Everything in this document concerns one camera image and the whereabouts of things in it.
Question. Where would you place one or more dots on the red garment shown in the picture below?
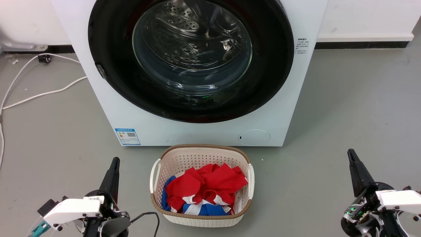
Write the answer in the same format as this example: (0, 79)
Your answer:
(217, 181)

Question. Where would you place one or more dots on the beige plastic laundry basket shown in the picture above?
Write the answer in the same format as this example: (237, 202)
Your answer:
(184, 158)

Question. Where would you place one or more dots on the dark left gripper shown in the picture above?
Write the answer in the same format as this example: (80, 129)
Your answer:
(111, 227)

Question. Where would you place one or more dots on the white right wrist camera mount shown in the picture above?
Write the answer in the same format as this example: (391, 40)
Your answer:
(401, 199)

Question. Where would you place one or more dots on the black printed text label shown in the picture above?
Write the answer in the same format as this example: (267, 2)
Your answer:
(302, 46)

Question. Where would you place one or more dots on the white front-load washing machine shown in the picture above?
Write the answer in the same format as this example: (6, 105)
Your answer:
(197, 133)

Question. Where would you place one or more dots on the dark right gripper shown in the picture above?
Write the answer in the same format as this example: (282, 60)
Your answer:
(368, 200)

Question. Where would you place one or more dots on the small black floor fitting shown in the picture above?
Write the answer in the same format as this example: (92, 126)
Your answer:
(44, 58)

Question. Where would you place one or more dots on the blue energy label sticker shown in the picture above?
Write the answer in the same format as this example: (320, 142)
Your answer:
(127, 136)

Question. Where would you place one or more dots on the black round washer door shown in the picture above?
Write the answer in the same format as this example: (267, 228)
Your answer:
(269, 82)

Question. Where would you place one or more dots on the steel washer drum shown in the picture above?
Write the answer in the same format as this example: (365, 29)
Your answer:
(184, 39)

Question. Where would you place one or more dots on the round white filter cover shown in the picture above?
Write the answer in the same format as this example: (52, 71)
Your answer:
(254, 137)

